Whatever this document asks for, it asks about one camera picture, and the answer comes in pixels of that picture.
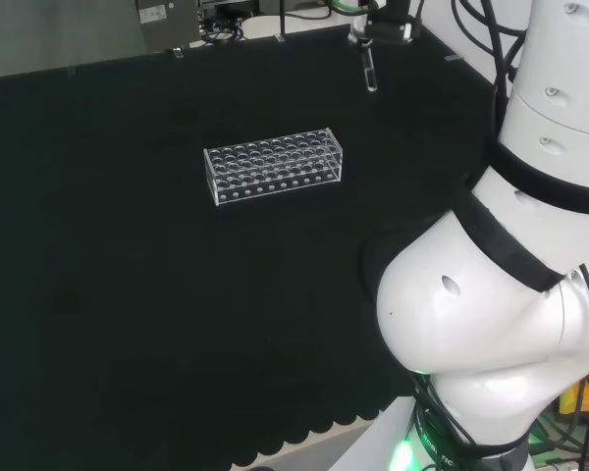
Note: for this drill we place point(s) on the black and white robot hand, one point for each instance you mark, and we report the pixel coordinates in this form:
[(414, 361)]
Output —
[(390, 24)]

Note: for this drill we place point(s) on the clear glass test tube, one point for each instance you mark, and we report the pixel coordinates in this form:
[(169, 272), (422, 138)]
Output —
[(369, 73)]

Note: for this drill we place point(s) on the clear plastic test tube rack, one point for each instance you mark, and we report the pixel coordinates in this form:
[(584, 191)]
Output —
[(275, 167)]

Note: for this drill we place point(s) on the clear cloth clip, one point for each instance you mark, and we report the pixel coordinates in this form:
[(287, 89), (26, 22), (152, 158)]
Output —
[(280, 38), (177, 53), (454, 58)]

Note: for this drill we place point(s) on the grey metal box with label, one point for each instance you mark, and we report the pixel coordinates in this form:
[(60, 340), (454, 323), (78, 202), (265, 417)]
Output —
[(169, 22)]

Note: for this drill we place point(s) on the pale board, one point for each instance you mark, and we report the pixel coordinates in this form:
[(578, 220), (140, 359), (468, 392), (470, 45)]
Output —
[(54, 34)]

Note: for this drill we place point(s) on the black bench cloth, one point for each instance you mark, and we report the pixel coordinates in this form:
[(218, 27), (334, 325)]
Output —
[(127, 270)]

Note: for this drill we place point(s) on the yellow stop button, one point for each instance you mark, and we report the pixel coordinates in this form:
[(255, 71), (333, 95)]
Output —
[(569, 400)]

